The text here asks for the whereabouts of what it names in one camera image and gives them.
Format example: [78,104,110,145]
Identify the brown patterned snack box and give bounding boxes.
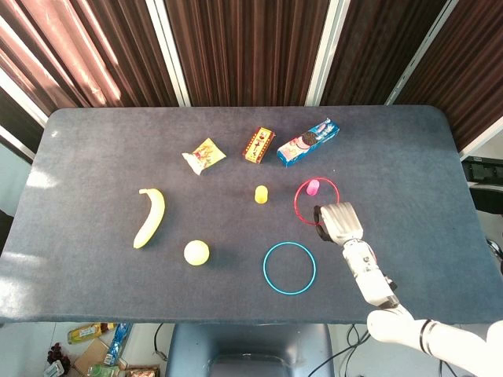
[125,366,161,377]

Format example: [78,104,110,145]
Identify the dark red grapes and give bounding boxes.
[46,342,72,374]

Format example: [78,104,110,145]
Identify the blue snack package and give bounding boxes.
[103,323,133,367]

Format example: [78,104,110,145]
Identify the brown cardboard box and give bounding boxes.
[72,338,112,377]

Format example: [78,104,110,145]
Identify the yellow snack bag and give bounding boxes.
[182,137,227,176]

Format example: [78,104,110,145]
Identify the blue cookie box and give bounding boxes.
[276,118,341,169]

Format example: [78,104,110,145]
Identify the yellow ball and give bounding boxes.
[183,240,211,267]

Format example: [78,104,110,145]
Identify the green bottle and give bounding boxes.
[86,364,121,377]

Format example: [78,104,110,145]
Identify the black equipment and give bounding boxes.
[461,155,503,215]

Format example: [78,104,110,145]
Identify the yellow drink bottle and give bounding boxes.
[67,322,116,346]

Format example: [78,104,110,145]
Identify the red yellow snack box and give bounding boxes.
[243,126,277,164]

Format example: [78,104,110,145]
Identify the black cable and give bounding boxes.
[333,323,374,377]
[153,323,169,361]

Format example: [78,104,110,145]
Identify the blue ring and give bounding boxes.
[263,241,318,296]

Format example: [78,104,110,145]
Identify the yellow banana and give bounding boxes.
[133,188,167,250]

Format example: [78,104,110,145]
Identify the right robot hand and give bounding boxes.
[312,201,364,243]

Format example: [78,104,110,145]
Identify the red ring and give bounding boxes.
[294,177,341,227]

